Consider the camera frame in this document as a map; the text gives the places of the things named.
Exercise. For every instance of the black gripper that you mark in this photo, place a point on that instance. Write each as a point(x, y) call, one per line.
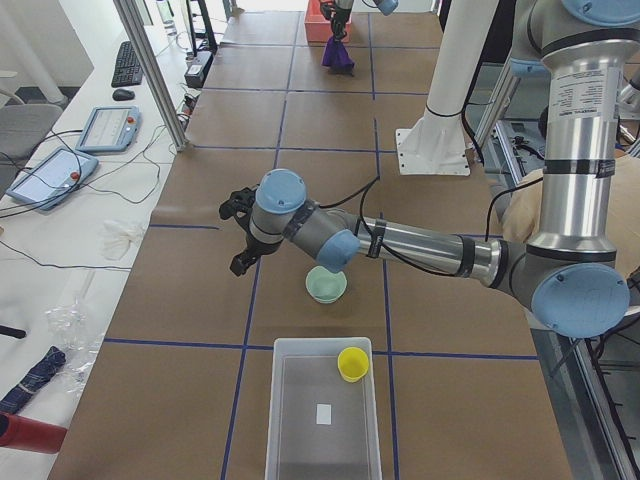
point(341, 14)
point(254, 246)

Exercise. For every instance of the purple cloth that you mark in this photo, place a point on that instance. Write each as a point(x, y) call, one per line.
point(336, 58)

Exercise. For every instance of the yellow plastic cup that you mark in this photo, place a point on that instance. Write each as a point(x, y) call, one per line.
point(353, 364)

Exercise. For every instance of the black power box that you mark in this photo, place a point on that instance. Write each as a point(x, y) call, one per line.
point(198, 69)

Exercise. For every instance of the clear plastic storage box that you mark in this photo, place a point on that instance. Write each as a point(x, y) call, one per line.
point(320, 425)

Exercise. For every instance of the pink plastic bin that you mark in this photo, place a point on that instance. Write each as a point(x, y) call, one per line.
point(316, 27)

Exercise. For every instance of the mint green bowl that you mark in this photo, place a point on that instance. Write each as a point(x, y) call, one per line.
point(324, 286)

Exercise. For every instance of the clear crumpled plastic bag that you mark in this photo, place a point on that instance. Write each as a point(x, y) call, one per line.
point(74, 334)

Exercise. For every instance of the far teach pendant tablet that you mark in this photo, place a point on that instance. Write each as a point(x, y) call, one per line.
point(109, 130)

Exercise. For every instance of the teach pendant tablet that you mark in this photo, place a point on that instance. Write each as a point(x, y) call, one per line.
point(109, 130)
point(51, 181)

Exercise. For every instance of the near teach pendant tablet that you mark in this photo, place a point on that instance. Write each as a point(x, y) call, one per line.
point(51, 181)

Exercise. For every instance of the black computer mouse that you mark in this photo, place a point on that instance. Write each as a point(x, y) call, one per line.
point(122, 94)

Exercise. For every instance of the folded dark blue umbrella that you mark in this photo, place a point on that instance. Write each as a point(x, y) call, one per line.
point(34, 380)

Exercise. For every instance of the black keyboard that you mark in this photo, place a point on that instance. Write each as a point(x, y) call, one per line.
point(127, 68)

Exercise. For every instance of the person in beige shirt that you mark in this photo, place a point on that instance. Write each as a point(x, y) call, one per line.
point(522, 216)

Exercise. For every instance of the grey office chair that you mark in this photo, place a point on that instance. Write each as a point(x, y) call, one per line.
point(23, 127)

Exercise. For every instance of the red cylinder bottle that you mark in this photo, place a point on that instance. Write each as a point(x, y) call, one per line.
point(27, 434)

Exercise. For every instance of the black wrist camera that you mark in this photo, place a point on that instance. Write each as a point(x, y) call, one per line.
point(239, 206)

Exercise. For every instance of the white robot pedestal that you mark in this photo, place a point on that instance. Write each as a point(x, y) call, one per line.
point(435, 145)

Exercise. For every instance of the aluminium frame post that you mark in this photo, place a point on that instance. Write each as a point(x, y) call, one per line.
point(135, 30)

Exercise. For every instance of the black handle on desk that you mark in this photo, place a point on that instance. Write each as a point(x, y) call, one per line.
point(12, 332)

